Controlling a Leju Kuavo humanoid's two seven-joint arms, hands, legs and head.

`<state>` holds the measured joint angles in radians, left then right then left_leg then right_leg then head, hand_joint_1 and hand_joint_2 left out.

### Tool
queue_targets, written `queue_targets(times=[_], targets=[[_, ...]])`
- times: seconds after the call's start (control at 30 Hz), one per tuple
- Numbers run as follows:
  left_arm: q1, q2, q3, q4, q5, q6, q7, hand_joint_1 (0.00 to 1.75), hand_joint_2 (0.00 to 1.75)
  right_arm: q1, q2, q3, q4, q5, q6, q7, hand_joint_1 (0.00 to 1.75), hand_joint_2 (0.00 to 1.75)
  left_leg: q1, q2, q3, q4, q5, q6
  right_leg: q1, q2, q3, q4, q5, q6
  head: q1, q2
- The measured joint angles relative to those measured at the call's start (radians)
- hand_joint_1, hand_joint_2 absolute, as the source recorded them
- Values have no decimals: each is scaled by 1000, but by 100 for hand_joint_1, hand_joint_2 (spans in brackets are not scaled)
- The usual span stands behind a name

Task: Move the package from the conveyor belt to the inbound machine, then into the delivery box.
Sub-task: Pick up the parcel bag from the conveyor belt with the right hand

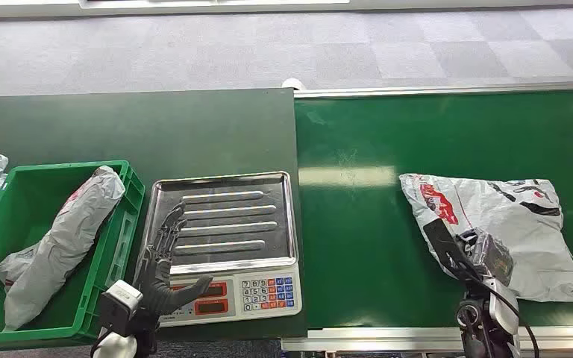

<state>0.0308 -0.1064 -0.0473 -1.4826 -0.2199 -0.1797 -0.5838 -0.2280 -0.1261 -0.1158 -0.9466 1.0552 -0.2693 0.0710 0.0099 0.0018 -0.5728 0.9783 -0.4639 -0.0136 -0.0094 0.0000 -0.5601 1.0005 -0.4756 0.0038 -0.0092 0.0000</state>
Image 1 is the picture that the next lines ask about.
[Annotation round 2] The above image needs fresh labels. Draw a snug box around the green plastic crate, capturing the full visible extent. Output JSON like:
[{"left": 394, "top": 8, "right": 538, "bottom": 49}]
[{"left": 0, "top": 159, "right": 146, "bottom": 348}]

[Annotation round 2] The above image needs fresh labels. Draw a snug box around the green conveyor belt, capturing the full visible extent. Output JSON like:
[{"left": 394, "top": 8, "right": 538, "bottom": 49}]
[{"left": 293, "top": 89, "right": 573, "bottom": 330}]

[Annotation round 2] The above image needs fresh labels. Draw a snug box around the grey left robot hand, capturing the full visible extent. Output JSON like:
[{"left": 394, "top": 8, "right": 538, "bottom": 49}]
[{"left": 135, "top": 201, "right": 214, "bottom": 316}]

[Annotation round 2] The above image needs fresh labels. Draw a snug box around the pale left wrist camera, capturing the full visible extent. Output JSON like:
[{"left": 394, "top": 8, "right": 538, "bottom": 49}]
[{"left": 98, "top": 279, "right": 145, "bottom": 338}]

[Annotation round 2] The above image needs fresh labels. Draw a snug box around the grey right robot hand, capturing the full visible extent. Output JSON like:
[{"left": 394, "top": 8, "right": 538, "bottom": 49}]
[{"left": 423, "top": 218, "right": 516, "bottom": 291}]

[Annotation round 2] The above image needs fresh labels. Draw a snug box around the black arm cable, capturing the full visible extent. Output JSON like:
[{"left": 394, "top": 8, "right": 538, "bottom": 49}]
[{"left": 481, "top": 279, "right": 541, "bottom": 358}]

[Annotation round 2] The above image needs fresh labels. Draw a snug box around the aluminium conveyor rail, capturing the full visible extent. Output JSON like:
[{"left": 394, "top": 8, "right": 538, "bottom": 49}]
[
  {"left": 281, "top": 326, "right": 573, "bottom": 353},
  {"left": 293, "top": 81, "right": 573, "bottom": 98}
]

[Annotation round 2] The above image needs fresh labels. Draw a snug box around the long grey plastic package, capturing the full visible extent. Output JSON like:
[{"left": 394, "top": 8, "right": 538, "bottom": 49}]
[{"left": 0, "top": 165, "right": 127, "bottom": 332}]

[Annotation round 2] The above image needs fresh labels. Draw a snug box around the electronic scale with steel tray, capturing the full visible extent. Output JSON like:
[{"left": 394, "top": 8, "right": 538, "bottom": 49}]
[{"left": 134, "top": 171, "right": 303, "bottom": 329}]

